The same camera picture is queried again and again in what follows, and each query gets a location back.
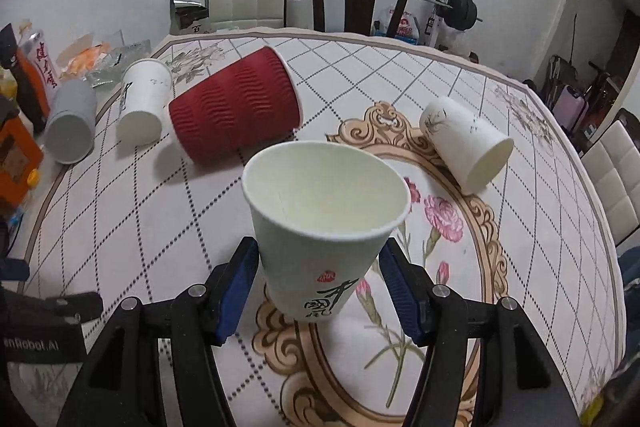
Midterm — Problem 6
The floral printed tablecloth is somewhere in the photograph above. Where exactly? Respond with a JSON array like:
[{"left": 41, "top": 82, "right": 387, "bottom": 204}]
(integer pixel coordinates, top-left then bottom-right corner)
[{"left": 10, "top": 29, "right": 628, "bottom": 427}]

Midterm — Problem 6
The white cup with plant print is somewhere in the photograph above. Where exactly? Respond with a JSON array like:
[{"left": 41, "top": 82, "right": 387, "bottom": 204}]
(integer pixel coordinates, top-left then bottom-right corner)
[{"left": 419, "top": 96, "right": 516, "bottom": 196}]

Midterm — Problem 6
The orange snack packet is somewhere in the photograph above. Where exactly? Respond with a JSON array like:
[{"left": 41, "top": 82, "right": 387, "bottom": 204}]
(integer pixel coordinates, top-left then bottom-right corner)
[{"left": 57, "top": 34, "right": 108, "bottom": 75}]

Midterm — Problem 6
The clear plastic packet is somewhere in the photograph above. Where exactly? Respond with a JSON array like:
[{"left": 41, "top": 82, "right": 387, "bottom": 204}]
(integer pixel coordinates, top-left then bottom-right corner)
[{"left": 85, "top": 39, "right": 151, "bottom": 88}]

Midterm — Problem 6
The white printed plastic bag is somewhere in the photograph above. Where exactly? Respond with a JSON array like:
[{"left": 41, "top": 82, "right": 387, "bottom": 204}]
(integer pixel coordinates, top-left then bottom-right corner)
[{"left": 372, "top": 5, "right": 421, "bottom": 44}]

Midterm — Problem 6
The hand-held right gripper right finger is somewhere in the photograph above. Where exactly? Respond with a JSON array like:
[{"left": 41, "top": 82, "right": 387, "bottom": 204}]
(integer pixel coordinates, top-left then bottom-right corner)
[{"left": 377, "top": 238, "right": 583, "bottom": 427}]

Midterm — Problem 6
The white cup with black print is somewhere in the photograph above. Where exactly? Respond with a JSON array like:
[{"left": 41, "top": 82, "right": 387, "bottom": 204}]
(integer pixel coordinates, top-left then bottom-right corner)
[{"left": 241, "top": 142, "right": 412, "bottom": 324}]

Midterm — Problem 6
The white barbell stand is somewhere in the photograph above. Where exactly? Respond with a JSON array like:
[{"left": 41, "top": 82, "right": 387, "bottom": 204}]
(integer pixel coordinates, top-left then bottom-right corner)
[{"left": 425, "top": 0, "right": 458, "bottom": 48}]

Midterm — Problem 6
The white padded chair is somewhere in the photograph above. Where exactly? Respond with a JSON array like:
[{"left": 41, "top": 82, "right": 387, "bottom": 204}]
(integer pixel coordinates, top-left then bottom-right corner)
[{"left": 580, "top": 119, "right": 640, "bottom": 248}]

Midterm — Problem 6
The blue cloth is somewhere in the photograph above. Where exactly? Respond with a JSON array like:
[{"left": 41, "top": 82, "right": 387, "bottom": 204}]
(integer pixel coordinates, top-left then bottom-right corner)
[{"left": 617, "top": 247, "right": 640, "bottom": 288}]

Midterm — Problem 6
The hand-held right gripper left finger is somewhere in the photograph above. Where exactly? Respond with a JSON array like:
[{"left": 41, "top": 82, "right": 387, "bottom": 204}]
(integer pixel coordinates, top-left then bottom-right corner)
[{"left": 57, "top": 236, "right": 261, "bottom": 427}]

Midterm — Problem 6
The pink suitcase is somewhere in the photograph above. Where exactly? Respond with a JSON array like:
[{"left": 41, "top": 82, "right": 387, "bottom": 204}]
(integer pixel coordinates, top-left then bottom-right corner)
[{"left": 552, "top": 84, "right": 591, "bottom": 132}]

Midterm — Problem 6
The red ribbed paper cup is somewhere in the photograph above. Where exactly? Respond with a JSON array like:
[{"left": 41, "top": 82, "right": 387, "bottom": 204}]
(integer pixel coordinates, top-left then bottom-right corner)
[{"left": 167, "top": 46, "right": 304, "bottom": 166}]

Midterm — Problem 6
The orange box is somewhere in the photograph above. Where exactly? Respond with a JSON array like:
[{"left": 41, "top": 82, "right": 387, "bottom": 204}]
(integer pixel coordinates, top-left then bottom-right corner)
[{"left": 0, "top": 97, "right": 43, "bottom": 208}]

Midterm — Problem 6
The white paper cup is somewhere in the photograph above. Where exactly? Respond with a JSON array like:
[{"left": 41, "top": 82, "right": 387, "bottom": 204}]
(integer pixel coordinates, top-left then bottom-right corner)
[{"left": 116, "top": 58, "right": 173, "bottom": 145}]

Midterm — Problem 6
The silver box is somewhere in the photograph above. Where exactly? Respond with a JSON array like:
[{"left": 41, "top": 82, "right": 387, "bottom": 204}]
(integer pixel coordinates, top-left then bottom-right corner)
[{"left": 169, "top": 0, "right": 211, "bottom": 35}]

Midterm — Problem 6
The grey paper cup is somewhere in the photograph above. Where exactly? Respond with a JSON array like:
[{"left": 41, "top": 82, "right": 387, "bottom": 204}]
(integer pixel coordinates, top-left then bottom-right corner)
[{"left": 44, "top": 79, "right": 97, "bottom": 165}]

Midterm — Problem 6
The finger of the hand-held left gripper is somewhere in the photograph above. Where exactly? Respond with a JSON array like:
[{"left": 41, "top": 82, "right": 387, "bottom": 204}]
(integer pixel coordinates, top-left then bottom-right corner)
[{"left": 47, "top": 291, "right": 104, "bottom": 324}]

